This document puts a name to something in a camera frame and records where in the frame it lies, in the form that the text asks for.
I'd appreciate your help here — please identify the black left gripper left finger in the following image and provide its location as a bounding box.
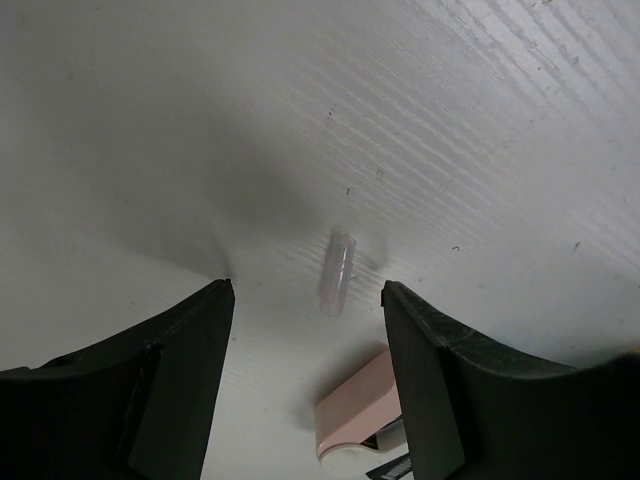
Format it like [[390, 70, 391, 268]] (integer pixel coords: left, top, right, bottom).
[[1, 280, 235, 479]]

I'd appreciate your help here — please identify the pink mini stapler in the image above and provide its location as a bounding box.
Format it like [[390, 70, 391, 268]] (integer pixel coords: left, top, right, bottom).
[[314, 349, 409, 479]]

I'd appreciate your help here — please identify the clear pen cap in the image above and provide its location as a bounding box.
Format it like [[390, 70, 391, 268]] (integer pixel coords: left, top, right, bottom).
[[318, 229, 356, 317]]

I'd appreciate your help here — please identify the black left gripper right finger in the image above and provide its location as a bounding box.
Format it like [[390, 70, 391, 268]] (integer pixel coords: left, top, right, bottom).
[[381, 281, 639, 479]]

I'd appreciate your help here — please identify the blue black highlighter marker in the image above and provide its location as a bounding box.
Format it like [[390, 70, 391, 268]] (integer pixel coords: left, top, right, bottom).
[[366, 454, 412, 480]]

